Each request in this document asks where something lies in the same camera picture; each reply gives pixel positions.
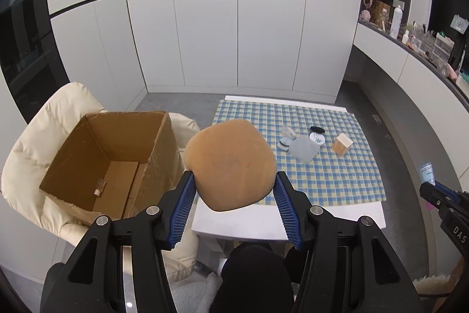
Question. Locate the blue yellow checkered tablecloth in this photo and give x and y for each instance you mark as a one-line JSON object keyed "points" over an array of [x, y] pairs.
{"points": [[329, 181]]}

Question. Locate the pink plush pom-pom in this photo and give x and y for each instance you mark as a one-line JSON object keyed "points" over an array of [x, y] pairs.
{"points": [[365, 15]]}

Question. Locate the cardboard box on shelf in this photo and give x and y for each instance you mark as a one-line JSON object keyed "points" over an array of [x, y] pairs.
{"points": [[381, 10]]}

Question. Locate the grey floor outlet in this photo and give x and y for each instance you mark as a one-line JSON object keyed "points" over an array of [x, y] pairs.
{"points": [[376, 118]]}

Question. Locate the white table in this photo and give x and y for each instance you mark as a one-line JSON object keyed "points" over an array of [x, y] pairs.
{"points": [[234, 225]]}

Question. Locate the brown cardboard box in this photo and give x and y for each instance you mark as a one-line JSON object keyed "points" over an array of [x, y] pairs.
{"points": [[121, 137]]}

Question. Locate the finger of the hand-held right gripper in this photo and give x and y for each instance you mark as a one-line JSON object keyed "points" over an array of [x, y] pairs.
{"points": [[454, 195], [436, 195]]}

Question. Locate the white round cosmetic container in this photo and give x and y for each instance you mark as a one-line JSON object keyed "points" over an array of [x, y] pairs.
{"points": [[283, 145]]}

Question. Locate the small white bottle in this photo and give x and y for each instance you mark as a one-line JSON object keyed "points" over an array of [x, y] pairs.
{"points": [[405, 38]]}

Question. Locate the translucent square plastic box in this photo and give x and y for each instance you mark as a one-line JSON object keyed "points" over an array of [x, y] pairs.
{"points": [[303, 151]]}

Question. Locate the black stand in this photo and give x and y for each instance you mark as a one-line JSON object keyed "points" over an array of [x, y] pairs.
{"points": [[458, 54]]}

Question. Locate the person's right leg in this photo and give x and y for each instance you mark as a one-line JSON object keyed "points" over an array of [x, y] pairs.
{"points": [[295, 261]]}

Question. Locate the person's left leg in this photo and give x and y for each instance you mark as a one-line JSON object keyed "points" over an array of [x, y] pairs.
{"points": [[252, 280]]}

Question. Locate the black oval case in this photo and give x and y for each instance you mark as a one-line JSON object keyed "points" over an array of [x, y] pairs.
{"points": [[317, 130]]}

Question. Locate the white curved counter cabinet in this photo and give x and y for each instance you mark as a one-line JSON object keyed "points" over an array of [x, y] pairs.
{"points": [[403, 78]]}

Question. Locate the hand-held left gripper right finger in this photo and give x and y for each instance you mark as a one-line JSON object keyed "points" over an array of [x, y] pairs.
{"points": [[287, 210]]}

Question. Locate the clear drawer organizer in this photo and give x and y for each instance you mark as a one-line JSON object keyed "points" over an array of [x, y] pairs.
{"points": [[441, 48]]}

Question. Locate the brown wooden object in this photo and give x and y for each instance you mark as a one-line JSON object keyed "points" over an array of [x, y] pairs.
{"points": [[460, 272]]}

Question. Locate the tan wooden box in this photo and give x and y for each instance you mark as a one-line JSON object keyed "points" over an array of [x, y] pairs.
{"points": [[340, 145]]}

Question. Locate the small clear jar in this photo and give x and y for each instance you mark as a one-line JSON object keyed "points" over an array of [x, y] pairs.
{"points": [[287, 132]]}

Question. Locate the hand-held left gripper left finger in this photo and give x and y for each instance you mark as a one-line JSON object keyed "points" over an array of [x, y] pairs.
{"points": [[183, 210]]}

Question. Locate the white wall cabinet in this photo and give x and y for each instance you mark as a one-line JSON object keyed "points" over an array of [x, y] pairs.
{"points": [[238, 41]]}

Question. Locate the square metal plate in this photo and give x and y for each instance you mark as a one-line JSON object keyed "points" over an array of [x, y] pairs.
{"points": [[460, 24]]}

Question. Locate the peach rounded makeup puff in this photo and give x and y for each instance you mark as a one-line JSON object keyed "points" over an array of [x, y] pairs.
{"points": [[231, 162]]}

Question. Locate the black glass cabinet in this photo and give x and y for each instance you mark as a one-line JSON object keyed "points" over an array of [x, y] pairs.
{"points": [[22, 41]]}

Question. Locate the small tube with blue label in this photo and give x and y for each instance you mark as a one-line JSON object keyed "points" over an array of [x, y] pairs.
{"points": [[426, 173]]}

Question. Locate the person's leg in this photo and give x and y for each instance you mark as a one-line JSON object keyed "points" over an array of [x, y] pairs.
{"points": [[252, 280], [295, 261]]}

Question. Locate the clear bottle with pink cap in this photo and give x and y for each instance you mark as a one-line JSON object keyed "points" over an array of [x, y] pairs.
{"points": [[99, 187]]}

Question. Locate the cream padded armchair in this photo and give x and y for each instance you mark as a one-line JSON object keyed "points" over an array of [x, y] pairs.
{"points": [[44, 129]]}

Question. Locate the white and green brush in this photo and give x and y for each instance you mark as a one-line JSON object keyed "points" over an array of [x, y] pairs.
{"points": [[464, 76]]}

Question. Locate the clear plastic bottle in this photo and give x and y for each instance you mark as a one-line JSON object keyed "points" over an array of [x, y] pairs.
{"points": [[444, 68]]}

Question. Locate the pink soft pouch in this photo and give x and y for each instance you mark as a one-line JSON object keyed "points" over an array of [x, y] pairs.
{"points": [[453, 73]]}

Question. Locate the white compact with leaf print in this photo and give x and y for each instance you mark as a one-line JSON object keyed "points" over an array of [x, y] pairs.
{"points": [[318, 140]]}

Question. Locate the white spray can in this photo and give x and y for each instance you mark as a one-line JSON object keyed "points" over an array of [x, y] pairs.
{"points": [[395, 21]]}

